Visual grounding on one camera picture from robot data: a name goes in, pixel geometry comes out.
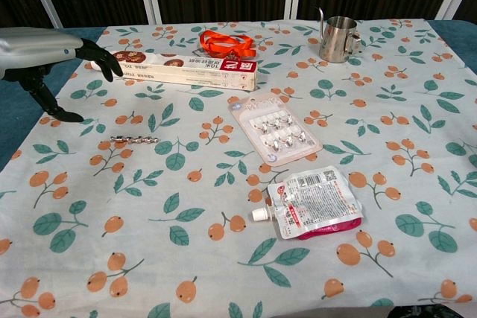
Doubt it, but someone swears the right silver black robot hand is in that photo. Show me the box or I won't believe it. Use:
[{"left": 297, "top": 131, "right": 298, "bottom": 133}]
[{"left": 465, "top": 144, "right": 477, "bottom": 171}]

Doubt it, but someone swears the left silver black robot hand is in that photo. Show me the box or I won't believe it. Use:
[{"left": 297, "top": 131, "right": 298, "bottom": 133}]
[{"left": 0, "top": 26, "right": 124, "bottom": 124}]

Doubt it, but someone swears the small metal chain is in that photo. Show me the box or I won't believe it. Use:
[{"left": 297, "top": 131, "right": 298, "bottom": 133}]
[{"left": 109, "top": 134, "right": 160, "bottom": 145}]

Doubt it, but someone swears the long white red carton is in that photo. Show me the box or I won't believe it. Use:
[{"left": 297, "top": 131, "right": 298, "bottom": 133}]
[{"left": 91, "top": 49, "right": 259, "bottom": 92}]

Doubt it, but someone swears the clear badge card holder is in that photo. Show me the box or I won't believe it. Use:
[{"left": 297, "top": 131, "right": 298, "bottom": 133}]
[{"left": 192, "top": 44, "right": 224, "bottom": 59}]

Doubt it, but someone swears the white spouted foil pouch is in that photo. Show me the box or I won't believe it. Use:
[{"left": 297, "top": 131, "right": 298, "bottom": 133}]
[{"left": 250, "top": 165, "right": 364, "bottom": 241}]

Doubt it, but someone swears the stainless steel spouted pitcher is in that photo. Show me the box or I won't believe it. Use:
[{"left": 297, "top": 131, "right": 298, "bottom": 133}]
[{"left": 318, "top": 7, "right": 363, "bottom": 64}]

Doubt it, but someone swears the pink carded hook pack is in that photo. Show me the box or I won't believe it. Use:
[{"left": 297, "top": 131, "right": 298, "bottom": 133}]
[{"left": 227, "top": 92, "right": 323, "bottom": 167}]

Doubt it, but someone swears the floral fruit-print tablecloth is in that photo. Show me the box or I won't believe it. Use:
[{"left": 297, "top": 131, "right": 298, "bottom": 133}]
[{"left": 0, "top": 18, "right": 477, "bottom": 318}]

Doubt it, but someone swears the orange ribbon lanyard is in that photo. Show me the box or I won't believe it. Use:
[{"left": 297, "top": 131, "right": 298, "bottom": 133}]
[{"left": 198, "top": 30, "right": 258, "bottom": 60}]

